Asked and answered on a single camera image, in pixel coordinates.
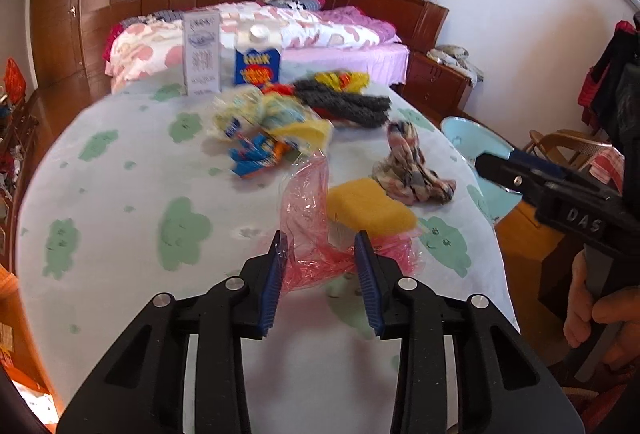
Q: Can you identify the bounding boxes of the pink plastic bag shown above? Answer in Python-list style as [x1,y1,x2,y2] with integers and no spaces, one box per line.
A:
[279,151,420,291]

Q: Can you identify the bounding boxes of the plaid cloth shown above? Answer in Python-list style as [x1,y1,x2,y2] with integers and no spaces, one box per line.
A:
[372,120,457,206]

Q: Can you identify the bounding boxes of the dark grey twisted rope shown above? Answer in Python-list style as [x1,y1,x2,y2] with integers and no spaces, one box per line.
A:
[292,77,393,130]

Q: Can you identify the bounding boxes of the orange blue snack bag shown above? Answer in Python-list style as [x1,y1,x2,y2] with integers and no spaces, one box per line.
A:
[229,132,292,178]

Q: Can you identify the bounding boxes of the light blue trash bin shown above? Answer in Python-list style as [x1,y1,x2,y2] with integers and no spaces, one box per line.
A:
[439,115,524,225]

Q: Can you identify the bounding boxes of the right hand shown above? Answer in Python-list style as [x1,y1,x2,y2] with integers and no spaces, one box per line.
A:
[563,251,640,370]

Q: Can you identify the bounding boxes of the wicker folding chair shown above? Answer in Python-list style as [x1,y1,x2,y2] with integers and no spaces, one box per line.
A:
[524,130,613,171]

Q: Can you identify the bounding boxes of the striped pink towel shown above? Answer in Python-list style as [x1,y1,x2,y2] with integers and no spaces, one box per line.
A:
[587,147,625,194]

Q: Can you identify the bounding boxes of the yellow sponge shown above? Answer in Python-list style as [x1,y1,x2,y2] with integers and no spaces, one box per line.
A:
[326,178,418,250]

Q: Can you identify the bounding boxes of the wooden nightstand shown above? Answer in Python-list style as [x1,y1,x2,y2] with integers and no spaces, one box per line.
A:
[393,52,472,123]

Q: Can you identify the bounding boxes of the hanging dark clothes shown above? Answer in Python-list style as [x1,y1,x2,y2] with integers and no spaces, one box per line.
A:
[577,14,639,151]

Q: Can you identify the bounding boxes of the grey clothes pile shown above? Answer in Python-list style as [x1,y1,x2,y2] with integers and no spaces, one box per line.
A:
[426,44,484,86]

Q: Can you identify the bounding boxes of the white green patterned tablecloth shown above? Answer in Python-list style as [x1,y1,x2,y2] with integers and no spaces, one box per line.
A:
[14,70,522,434]

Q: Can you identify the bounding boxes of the pink bed sheet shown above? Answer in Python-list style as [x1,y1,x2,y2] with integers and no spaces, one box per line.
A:
[280,43,410,85]

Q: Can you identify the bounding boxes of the blue milk carton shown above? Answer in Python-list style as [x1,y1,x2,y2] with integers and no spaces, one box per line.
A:
[233,21,282,88]

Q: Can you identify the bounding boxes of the white tall carton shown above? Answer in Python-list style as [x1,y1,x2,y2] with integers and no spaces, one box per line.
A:
[182,10,220,96]

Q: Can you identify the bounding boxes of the heart patterned quilt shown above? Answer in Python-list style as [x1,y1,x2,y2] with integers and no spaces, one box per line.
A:
[103,0,409,92]

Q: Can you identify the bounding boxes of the cluttered wooden side table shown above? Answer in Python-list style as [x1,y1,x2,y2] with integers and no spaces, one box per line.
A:
[1,92,64,432]

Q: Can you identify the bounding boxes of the red bag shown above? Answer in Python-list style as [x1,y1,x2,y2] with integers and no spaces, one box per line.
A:
[3,57,26,106]

